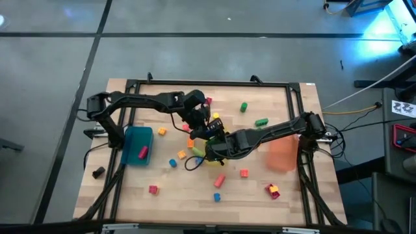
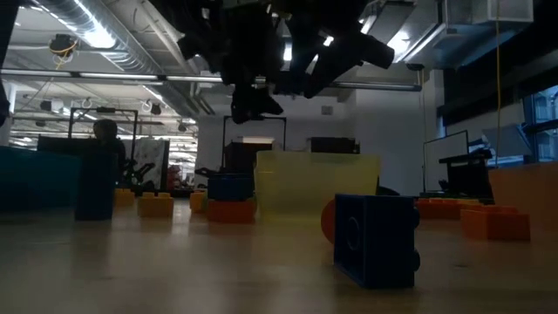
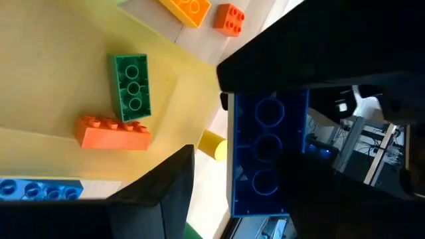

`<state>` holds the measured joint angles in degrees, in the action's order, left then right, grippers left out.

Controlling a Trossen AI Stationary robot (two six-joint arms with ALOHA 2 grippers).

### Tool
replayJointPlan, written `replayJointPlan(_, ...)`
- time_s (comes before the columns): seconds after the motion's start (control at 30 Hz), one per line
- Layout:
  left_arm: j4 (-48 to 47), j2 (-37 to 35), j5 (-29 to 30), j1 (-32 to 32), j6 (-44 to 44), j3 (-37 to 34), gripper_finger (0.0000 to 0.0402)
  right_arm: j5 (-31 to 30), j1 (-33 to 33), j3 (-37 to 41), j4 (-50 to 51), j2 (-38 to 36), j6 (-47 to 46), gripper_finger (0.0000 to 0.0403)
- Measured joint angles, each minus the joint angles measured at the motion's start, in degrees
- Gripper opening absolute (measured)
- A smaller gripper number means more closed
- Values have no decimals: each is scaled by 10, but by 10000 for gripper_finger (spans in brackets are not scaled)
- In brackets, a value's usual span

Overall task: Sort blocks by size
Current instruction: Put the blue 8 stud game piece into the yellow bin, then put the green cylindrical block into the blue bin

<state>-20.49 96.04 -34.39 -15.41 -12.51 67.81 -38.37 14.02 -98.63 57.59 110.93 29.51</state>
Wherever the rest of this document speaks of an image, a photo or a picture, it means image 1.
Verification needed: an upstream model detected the teal plastic bin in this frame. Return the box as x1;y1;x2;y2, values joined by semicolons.
120;125;154;166

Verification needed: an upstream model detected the yellow cable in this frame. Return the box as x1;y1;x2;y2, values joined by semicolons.
321;103;382;116

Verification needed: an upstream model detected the orange translucent plastic bin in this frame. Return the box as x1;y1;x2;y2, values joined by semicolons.
265;134;300;172

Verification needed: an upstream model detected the red black case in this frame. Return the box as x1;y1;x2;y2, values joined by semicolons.
391;123;416;154

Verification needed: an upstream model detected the dark grey side cabinet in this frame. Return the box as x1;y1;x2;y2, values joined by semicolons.
372;87;416;234

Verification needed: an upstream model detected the paper sheet with black marks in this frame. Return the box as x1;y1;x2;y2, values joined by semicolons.
391;99;416;118

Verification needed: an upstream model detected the black table frame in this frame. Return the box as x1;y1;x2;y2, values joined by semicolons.
77;71;347;228

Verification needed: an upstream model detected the glowing desktop computer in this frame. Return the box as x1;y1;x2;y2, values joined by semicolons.
385;0;416;46

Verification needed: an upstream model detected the grey stand foot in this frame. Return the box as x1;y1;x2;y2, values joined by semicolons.
0;137;25;153

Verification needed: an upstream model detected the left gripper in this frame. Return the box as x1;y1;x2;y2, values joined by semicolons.
183;103;226;140

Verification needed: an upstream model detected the silver aluminium bracket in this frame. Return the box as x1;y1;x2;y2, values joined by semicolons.
281;226;321;234
101;222;140;234

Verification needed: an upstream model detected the yellow translucent plastic bin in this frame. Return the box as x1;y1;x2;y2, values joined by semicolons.
201;136;231;167

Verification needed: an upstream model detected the red and yellow block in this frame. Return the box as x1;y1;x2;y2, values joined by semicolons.
264;183;281;200

